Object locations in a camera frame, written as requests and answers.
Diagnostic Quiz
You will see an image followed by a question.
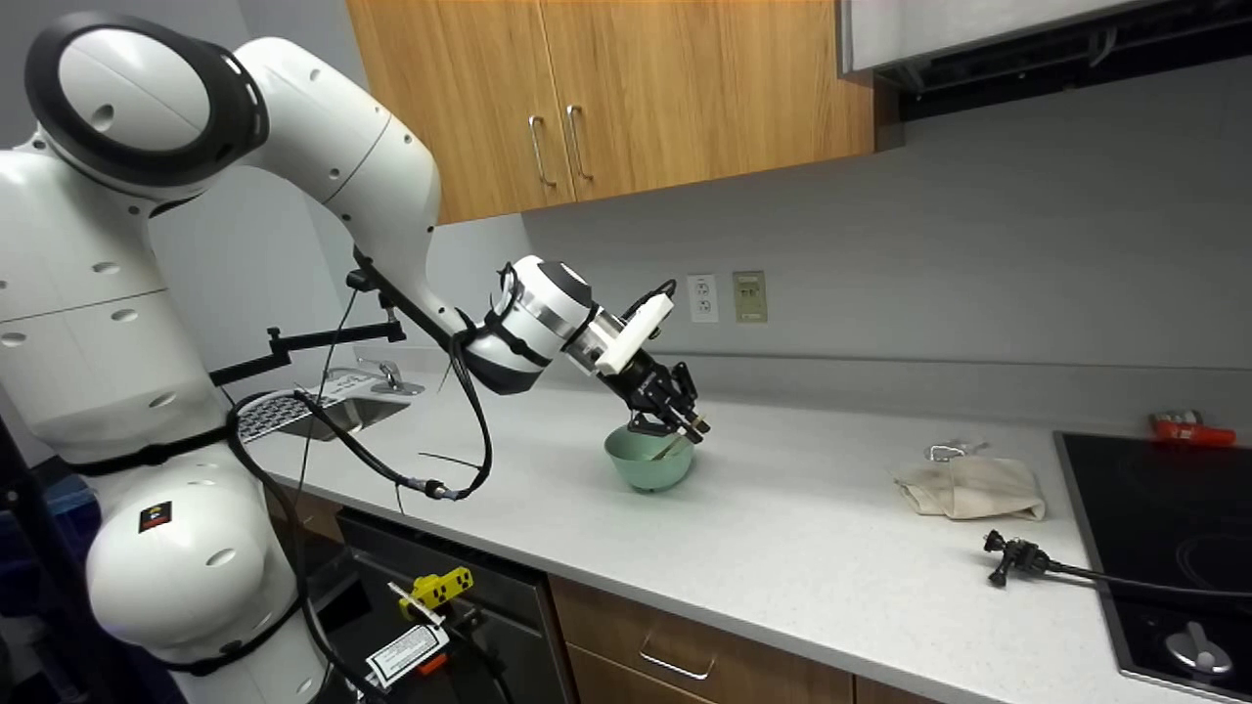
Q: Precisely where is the white and red device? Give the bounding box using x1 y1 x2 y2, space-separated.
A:
363 621 453 688

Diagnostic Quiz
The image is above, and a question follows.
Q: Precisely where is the white power outlet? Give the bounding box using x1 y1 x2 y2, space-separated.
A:
685 271 722 327

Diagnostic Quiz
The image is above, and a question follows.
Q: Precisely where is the yellow hand tool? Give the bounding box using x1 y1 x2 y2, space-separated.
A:
396 564 481 615

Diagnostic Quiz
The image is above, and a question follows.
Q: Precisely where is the steel kitchen sink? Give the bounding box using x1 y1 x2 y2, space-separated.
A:
233 362 426 444

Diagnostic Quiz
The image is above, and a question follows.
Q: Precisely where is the silver knob on cooktop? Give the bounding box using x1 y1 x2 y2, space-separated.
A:
1163 616 1236 679

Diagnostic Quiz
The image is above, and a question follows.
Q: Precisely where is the black cable plug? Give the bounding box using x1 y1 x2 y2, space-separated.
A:
983 526 1252 606

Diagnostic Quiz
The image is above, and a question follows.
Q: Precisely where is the wooden wall cabinet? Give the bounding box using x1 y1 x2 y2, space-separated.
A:
345 0 880 226

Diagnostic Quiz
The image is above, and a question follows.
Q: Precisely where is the wall power outlet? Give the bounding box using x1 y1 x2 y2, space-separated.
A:
731 267 770 327

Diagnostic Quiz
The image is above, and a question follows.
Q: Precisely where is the steel range hood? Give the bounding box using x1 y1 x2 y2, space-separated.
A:
835 0 1252 123

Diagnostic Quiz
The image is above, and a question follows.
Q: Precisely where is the metal cabinet door handle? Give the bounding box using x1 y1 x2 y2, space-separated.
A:
522 108 560 196
560 101 597 188

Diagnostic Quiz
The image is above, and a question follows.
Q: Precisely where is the black dishwasher front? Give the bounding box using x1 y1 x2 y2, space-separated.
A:
333 504 576 704

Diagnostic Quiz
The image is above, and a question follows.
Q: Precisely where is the metal drawer handle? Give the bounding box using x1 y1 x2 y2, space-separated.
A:
637 646 718 684

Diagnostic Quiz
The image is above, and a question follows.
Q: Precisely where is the beige crumpled cloth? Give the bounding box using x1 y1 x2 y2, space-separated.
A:
891 444 1051 526

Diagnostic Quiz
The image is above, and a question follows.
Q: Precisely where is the small red object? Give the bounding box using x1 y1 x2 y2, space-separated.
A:
1144 408 1240 453

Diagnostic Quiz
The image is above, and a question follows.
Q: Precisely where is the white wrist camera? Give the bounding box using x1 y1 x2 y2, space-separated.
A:
597 284 679 379

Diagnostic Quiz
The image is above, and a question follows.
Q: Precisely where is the black glass cooktop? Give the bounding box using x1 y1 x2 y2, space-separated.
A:
1051 431 1252 701

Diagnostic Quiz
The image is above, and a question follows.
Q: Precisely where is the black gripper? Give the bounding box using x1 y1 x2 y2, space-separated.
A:
608 348 717 444

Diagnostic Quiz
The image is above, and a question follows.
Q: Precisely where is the mint green bowl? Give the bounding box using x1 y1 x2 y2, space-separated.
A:
602 419 702 497

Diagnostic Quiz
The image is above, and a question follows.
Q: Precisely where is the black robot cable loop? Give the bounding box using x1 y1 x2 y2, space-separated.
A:
226 256 499 504

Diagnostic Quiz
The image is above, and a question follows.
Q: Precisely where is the wooden drawer cabinet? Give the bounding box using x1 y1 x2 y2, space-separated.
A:
543 576 942 704

